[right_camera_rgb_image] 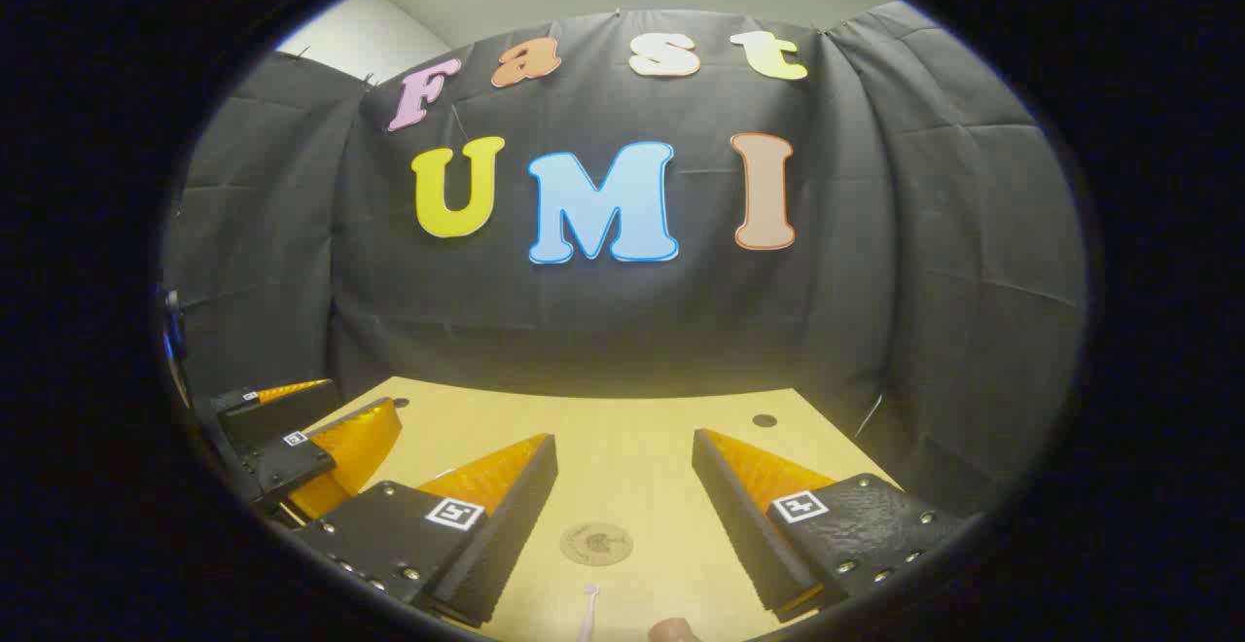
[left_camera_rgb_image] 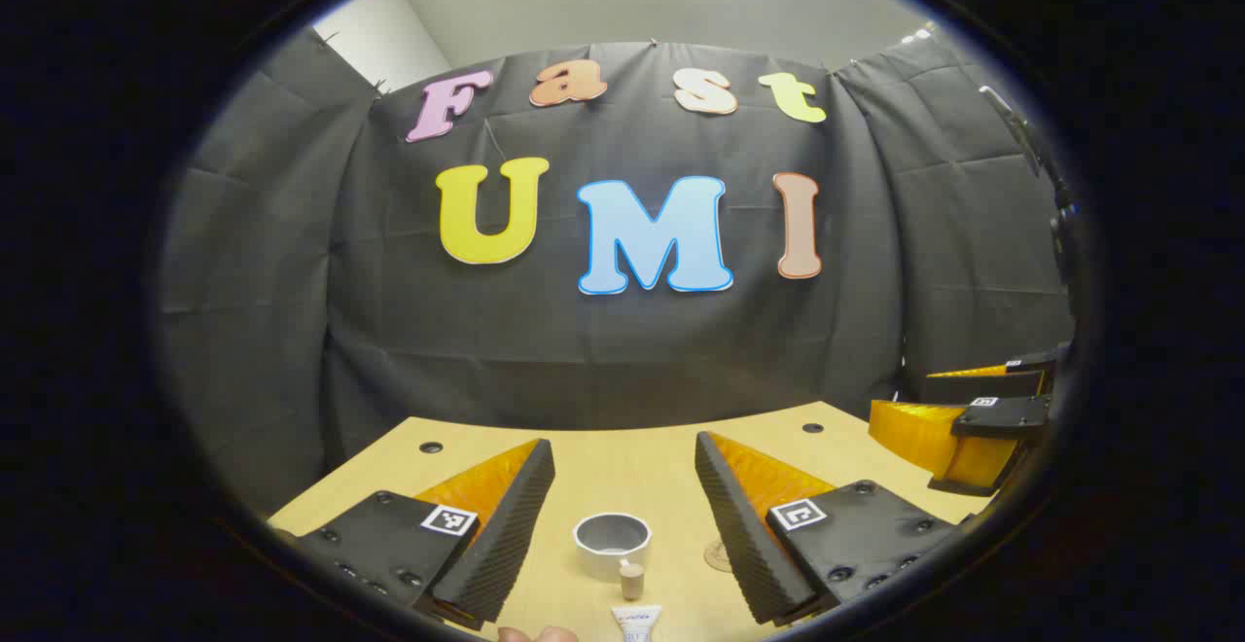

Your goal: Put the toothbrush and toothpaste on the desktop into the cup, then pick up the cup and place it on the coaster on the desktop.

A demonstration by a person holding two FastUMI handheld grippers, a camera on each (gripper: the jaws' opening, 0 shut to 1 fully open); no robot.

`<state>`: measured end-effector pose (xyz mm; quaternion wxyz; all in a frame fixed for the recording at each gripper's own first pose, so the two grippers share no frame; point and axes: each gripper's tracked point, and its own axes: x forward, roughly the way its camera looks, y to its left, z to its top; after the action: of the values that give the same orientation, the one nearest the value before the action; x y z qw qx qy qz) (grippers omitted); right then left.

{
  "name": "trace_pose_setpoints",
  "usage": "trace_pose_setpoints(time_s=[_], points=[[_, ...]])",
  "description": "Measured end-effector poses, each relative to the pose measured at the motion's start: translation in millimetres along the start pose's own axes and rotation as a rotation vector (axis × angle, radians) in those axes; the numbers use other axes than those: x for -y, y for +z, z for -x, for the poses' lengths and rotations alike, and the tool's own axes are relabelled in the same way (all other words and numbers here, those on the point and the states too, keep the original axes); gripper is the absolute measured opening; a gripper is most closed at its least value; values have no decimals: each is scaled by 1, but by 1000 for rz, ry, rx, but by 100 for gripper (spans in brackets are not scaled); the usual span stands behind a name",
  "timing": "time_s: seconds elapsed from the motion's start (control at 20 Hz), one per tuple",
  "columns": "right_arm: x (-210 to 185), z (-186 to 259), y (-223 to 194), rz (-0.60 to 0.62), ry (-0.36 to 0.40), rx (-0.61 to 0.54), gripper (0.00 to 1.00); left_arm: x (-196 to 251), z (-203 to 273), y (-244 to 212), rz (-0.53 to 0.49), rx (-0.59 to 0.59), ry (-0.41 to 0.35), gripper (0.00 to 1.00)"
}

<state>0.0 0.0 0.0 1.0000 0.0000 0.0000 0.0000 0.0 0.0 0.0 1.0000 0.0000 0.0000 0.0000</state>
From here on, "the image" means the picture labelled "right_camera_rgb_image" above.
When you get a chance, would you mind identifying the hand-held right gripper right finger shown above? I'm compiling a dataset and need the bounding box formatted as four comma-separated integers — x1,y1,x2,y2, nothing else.
692,428,977,624

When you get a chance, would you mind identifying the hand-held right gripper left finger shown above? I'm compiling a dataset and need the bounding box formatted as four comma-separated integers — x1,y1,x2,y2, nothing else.
290,433,560,628

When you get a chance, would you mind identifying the round cork coaster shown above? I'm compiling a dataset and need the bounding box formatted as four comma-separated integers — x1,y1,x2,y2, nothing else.
559,521,634,567

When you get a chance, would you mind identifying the wooden desktop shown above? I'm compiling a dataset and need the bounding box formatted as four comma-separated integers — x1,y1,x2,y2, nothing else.
282,376,901,642

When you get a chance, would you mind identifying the black backdrop cloth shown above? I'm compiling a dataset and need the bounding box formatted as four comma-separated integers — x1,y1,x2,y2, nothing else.
160,0,1087,518

